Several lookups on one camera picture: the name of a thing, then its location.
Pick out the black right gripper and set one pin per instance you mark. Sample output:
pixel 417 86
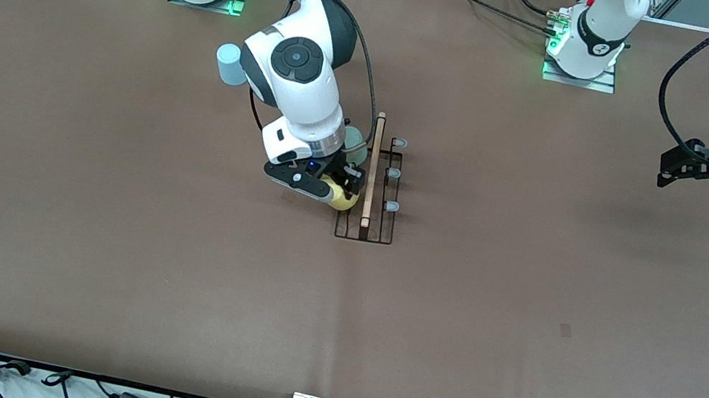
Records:
pixel 336 168

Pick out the yellow plastic cup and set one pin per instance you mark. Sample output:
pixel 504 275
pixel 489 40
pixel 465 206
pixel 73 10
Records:
pixel 342 201

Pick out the mint green plastic cup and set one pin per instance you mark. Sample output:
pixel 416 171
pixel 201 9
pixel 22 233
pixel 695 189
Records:
pixel 356 144

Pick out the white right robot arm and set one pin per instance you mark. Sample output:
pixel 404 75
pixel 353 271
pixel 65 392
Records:
pixel 298 65

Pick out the light blue plastic cup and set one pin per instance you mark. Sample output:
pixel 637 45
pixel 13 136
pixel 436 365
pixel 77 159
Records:
pixel 229 64

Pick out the brown table cover sheet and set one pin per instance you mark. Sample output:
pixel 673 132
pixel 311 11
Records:
pixel 103 220

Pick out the aluminium left arm base plate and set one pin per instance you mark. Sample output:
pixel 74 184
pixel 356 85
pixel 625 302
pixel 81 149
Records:
pixel 579 82

